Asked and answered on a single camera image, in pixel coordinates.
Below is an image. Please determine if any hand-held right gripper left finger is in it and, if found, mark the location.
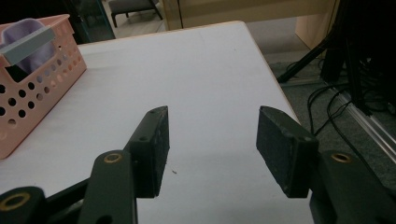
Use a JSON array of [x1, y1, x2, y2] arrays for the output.
[[123, 105, 171, 199]]

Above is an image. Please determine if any black cable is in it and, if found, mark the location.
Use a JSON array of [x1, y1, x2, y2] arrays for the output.
[[307, 81, 396, 198]]

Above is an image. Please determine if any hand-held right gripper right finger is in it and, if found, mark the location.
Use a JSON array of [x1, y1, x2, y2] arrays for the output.
[[256, 105, 319, 199]]

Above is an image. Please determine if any dark bench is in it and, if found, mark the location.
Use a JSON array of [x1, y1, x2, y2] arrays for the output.
[[107, 0, 163, 28]]

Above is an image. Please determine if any light wooden cabinet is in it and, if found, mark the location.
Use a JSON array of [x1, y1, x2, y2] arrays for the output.
[[159, 0, 340, 50]]

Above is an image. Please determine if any black metal stand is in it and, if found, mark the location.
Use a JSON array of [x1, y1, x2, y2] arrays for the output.
[[276, 0, 396, 116]]

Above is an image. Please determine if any pink perforated plastic basket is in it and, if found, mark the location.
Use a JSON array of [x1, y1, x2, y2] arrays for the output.
[[0, 14, 88, 161]]

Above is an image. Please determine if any lilac cloth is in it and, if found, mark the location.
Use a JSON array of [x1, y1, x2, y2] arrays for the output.
[[0, 18, 57, 75]]

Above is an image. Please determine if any aluminium floor rail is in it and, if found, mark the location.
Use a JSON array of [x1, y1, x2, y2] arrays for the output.
[[330, 87, 396, 157]]

